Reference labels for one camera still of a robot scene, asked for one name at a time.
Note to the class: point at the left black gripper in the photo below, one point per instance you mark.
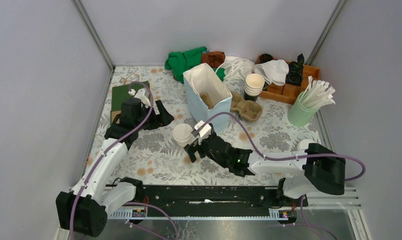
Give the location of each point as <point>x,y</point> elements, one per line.
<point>164,118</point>

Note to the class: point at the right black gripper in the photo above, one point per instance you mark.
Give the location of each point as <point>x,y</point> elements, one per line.
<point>197,145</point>

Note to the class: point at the white plastic cup lid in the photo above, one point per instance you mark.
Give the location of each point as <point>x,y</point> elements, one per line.
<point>182,131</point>

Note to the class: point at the cardboard cup carrier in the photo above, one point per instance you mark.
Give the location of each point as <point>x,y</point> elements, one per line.
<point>207,101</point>
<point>246,109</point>

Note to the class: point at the light blue paper bag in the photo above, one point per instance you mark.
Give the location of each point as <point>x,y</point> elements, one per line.
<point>202,79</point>

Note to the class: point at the white paper coffee cup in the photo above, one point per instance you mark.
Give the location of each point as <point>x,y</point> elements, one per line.
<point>184,142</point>

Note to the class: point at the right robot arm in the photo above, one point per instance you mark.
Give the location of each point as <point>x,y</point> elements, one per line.
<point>315,169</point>

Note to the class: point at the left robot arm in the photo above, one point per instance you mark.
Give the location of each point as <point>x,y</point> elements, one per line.
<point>86,207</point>

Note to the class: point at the green paper bag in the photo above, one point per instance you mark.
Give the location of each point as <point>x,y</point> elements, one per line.
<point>121,96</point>

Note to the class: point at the green cloth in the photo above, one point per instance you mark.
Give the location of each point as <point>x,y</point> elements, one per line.
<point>179,62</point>

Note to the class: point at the stack of paper cups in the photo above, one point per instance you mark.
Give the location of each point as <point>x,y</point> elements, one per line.
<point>254,84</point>

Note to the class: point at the brown cloth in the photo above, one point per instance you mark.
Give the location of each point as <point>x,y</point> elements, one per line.
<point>213,58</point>

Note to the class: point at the wooden compartment tray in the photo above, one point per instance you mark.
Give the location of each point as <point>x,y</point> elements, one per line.
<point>287,93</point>

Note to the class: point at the green straw holder cup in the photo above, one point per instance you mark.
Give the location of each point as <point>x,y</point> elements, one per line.
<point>299,115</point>

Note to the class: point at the white cloth on tray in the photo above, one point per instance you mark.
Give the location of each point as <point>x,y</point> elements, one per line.
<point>274,71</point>

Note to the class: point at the black plastic bags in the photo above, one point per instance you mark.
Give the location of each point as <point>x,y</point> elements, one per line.
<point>295,74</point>

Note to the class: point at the white wrapped straws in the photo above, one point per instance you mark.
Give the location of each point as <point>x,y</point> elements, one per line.
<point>318,93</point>

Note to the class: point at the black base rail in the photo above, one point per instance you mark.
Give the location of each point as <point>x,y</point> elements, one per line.
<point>201,201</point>

